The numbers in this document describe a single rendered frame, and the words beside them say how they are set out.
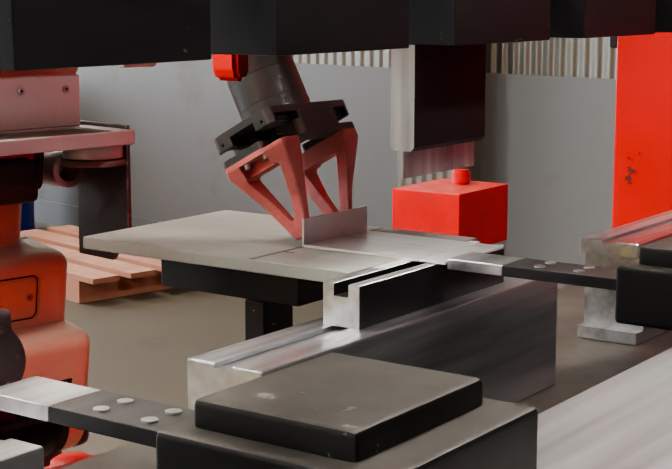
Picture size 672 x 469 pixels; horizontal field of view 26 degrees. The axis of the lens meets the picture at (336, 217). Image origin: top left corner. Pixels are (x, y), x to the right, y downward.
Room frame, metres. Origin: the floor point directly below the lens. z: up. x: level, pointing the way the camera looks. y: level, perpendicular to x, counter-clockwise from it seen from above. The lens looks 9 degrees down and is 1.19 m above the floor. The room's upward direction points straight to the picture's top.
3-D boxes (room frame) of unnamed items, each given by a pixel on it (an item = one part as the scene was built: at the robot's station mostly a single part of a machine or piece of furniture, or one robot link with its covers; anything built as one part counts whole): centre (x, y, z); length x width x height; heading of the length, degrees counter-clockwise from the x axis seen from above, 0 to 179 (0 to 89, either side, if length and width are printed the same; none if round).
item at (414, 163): (1.07, -0.08, 1.11); 0.10 x 0.02 x 0.10; 145
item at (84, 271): (6.17, 1.03, 0.06); 1.23 x 0.86 x 0.11; 45
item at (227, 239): (1.15, 0.05, 1.00); 0.26 x 0.18 x 0.01; 55
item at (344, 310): (1.05, -0.06, 0.99); 0.20 x 0.03 x 0.03; 145
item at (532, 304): (1.02, -0.04, 0.92); 0.39 x 0.06 x 0.10; 145
